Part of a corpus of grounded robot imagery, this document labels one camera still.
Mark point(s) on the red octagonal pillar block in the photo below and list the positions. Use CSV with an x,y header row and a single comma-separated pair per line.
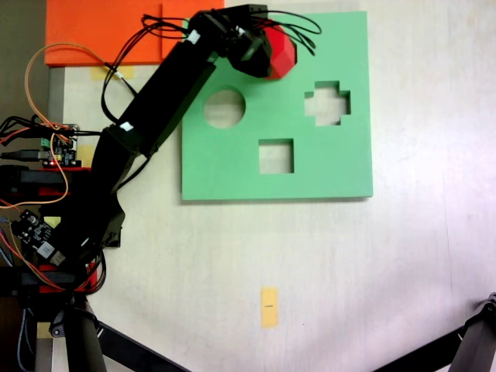
x,y
283,54

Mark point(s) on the green shape sorter board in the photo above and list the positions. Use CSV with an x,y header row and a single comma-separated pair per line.
x,y
232,174

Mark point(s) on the controller circuit board green terminal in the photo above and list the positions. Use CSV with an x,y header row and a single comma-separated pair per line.
x,y
58,149

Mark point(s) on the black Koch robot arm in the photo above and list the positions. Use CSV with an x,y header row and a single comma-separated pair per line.
x,y
170,89

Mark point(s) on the black table clamp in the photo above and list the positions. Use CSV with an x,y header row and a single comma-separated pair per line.
x,y
35,176
46,279

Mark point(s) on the red printed base bracket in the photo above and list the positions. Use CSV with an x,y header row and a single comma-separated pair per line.
x,y
92,279
77,168

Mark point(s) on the small yellow tape piece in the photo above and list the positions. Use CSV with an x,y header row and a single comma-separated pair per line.
x,y
86,152
42,329
52,221

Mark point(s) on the wide yellow tape strip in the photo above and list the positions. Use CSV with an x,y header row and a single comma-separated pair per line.
x,y
98,73

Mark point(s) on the yellow tape marker black line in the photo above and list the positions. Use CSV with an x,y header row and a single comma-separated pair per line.
x,y
269,317

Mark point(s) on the black power circuit board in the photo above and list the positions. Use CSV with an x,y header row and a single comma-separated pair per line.
x,y
33,228

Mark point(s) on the orange flat block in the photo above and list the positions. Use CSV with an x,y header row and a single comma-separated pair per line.
x,y
97,31

